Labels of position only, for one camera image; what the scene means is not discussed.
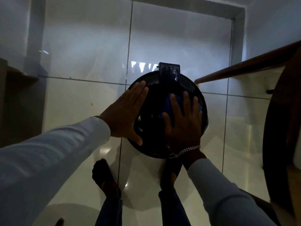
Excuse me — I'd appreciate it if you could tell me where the person's right forearm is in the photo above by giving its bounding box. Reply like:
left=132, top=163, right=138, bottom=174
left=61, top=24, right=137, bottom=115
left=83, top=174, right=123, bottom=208
left=182, top=150, right=279, bottom=226

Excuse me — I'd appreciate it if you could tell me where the person's right leg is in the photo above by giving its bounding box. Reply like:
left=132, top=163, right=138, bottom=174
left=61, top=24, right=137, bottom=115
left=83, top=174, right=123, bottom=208
left=158, top=189, right=192, bottom=226

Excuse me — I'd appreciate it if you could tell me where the person's left forearm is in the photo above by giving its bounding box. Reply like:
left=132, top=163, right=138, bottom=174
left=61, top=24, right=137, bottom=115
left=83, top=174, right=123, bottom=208
left=0, top=116, right=111, bottom=226

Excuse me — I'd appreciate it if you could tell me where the blue cloth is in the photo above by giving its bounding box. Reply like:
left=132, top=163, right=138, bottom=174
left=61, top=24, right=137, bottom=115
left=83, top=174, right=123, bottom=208
left=159, top=93, right=203, bottom=120

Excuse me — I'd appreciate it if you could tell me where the person's left hand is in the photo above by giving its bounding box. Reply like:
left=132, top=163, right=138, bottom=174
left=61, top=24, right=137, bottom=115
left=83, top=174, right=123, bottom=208
left=100, top=80, right=149, bottom=146

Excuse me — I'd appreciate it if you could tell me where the silver chain bracelet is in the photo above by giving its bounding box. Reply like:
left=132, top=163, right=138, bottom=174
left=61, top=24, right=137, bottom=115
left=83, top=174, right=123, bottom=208
left=169, top=145, right=201, bottom=159

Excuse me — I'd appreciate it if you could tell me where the person's right hand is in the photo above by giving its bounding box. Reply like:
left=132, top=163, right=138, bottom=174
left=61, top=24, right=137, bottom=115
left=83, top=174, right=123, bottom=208
left=162, top=91, right=203, bottom=156

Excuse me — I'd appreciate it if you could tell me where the brown wooden rail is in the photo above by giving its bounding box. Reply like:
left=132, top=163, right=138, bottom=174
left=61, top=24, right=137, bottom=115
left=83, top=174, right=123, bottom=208
left=194, top=41, right=301, bottom=85

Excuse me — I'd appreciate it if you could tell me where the person's leg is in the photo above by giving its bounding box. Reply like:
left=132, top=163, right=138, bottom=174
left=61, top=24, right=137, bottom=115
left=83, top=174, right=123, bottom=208
left=95, top=196, right=123, bottom=226
left=158, top=189, right=192, bottom=226

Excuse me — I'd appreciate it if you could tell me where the black sandal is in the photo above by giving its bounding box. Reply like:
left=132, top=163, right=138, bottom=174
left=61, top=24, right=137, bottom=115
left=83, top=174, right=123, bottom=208
left=160, top=157, right=183, bottom=191
left=92, top=159, right=122, bottom=198

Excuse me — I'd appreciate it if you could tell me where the brown wooden shelf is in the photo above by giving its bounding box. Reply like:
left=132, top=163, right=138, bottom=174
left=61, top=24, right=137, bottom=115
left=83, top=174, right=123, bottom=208
left=0, top=58, right=39, bottom=148

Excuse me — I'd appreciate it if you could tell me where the person's left leg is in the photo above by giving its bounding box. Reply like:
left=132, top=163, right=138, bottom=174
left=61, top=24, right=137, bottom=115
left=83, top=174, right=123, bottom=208
left=95, top=196, right=123, bottom=226

